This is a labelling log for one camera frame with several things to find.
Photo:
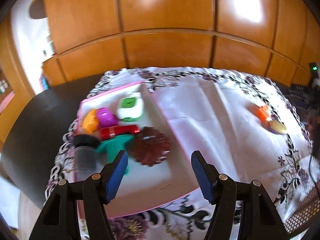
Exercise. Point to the red plastic tool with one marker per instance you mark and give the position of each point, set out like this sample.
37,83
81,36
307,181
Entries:
113,131

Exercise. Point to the pink cardboard box tray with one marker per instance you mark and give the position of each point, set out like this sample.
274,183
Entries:
144,188

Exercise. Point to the wooden wall cabinet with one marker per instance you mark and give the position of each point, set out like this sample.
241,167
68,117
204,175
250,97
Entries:
272,38

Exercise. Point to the yellow plastic mould piece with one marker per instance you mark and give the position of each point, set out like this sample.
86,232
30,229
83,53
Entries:
90,122

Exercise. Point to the dark brown flower cutter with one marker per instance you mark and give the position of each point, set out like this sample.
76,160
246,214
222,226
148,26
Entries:
149,146

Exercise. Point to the wicker chair seat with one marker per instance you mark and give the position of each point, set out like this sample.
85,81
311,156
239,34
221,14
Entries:
304,216

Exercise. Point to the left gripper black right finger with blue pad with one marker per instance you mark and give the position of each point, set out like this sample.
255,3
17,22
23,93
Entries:
206,178

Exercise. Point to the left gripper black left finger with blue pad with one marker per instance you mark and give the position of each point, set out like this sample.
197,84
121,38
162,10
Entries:
112,175

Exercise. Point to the yellow textured roller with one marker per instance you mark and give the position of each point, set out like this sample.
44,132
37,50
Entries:
277,127

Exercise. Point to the orange plastic cutter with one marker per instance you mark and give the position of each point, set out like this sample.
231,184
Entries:
263,113

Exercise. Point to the black camera green light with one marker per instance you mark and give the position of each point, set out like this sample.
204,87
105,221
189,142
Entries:
314,74

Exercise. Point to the white floral embroidered tablecloth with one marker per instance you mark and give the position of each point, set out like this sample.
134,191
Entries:
214,111

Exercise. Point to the magenta plastic mould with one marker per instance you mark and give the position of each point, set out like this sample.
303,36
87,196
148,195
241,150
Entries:
106,118

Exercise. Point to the clear jar black lid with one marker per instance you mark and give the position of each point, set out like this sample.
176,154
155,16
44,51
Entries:
85,155

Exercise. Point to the wooden shelf door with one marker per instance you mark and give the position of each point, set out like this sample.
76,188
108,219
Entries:
16,77

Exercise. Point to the green white plastic toy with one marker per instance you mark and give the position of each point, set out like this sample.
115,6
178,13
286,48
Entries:
130,108

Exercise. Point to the teal plastic stamp cutter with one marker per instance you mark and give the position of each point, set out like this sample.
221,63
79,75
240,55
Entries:
108,149

